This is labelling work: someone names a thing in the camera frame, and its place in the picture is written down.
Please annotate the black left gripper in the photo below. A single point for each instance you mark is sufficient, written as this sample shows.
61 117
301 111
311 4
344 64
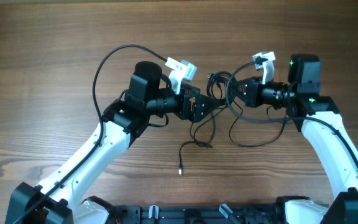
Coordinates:
195 113

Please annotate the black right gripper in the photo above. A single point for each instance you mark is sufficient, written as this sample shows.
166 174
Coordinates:
252 97

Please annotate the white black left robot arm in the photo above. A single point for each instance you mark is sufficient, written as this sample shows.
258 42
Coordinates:
57 198

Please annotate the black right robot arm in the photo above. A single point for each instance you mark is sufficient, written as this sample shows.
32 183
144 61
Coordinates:
319 120

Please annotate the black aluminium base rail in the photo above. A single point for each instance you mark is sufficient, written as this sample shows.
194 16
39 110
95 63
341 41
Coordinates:
248 213

